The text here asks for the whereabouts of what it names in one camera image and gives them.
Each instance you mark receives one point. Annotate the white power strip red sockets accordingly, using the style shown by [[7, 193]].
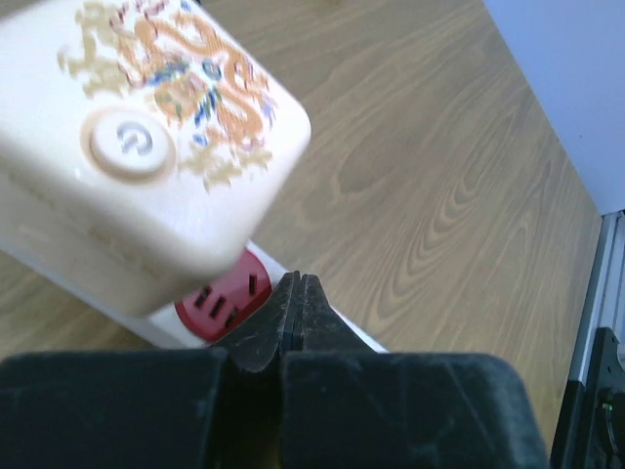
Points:
[[207, 314]]

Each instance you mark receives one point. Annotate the aluminium right side rail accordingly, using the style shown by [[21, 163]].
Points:
[[604, 302]]

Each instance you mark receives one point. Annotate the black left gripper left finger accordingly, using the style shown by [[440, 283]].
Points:
[[189, 408]]

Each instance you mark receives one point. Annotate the beige cube adapter dragon print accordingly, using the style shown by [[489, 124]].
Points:
[[141, 146]]

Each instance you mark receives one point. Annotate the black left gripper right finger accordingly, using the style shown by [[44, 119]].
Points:
[[362, 409]]

